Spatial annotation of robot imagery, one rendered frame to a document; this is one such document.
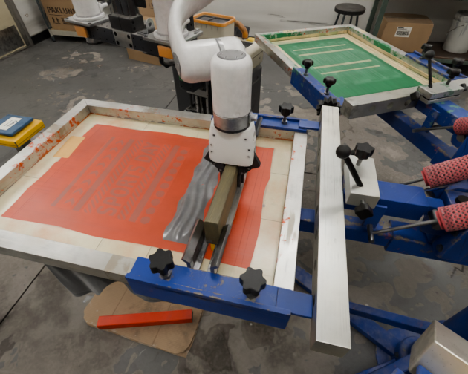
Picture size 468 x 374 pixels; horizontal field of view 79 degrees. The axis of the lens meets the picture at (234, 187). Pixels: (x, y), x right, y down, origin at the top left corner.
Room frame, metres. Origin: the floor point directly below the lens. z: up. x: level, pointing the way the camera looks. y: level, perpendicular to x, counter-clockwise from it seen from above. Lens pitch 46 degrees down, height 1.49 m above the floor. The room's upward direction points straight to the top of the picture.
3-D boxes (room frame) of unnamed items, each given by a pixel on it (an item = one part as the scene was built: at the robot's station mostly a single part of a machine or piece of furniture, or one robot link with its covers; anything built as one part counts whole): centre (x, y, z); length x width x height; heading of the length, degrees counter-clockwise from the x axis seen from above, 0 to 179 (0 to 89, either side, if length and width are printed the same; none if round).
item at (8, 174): (0.55, 0.22, 0.97); 0.79 x 0.58 x 0.04; 77
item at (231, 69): (0.54, 0.01, 1.25); 0.15 x 0.10 x 0.11; 20
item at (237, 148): (0.50, 0.00, 1.12); 0.10 x 0.07 x 0.11; 77
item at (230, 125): (0.50, 0.00, 1.18); 0.09 x 0.07 x 0.03; 77
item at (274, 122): (0.77, -0.08, 0.97); 0.30 x 0.05 x 0.07; 77
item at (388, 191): (0.43, -0.33, 1.02); 0.17 x 0.06 x 0.05; 77
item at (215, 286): (0.23, 0.05, 0.97); 0.30 x 0.05 x 0.07; 77
